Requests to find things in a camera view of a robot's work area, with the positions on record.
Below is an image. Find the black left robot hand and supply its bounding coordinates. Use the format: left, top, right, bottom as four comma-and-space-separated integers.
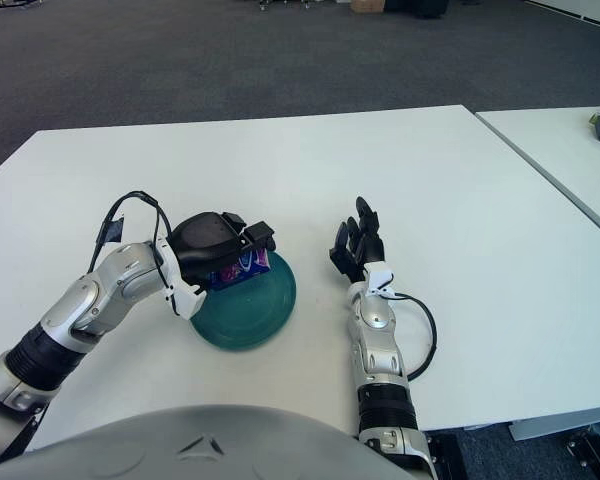
171, 211, 276, 294

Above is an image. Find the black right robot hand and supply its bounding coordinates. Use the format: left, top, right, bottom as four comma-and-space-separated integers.
328, 196, 386, 284

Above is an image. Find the blue purple gum box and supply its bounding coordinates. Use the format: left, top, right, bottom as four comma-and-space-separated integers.
209, 248, 271, 293

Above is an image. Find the green round plate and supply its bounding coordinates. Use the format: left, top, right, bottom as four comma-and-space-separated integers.
189, 249, 298, 354

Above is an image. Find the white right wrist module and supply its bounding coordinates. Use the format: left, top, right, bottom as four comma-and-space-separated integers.
363, 260, 395, 296

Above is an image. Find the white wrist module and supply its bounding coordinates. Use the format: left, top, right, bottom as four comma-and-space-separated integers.
154, 237, 206, 321
363, 260, 395, 296

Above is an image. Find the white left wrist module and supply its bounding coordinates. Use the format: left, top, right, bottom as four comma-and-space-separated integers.
154, 237, 206, 321

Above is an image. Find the grey robot torso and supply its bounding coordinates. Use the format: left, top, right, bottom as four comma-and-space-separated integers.
0, 404, 411, 480

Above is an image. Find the black cabinet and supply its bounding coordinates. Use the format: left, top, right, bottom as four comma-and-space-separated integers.
384, 0, 450, 20

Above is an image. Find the black chair caster base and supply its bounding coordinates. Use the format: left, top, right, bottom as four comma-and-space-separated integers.
259, 0, 316, 11

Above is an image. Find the grey table foot beam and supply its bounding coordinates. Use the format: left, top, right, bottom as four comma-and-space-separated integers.
508, 417, 600, 442

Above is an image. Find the black wheeled base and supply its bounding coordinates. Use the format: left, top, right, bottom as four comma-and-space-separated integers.
564, 424, 600, 469

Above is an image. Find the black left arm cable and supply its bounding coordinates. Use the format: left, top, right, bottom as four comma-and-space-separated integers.
87, 191, 176, 301

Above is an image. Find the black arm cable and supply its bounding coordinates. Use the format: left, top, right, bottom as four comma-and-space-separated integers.
87, 191, 176, 301
392, 292, 439, 384

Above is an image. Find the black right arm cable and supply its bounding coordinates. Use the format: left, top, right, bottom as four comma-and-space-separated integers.
392, 292, 439, 384

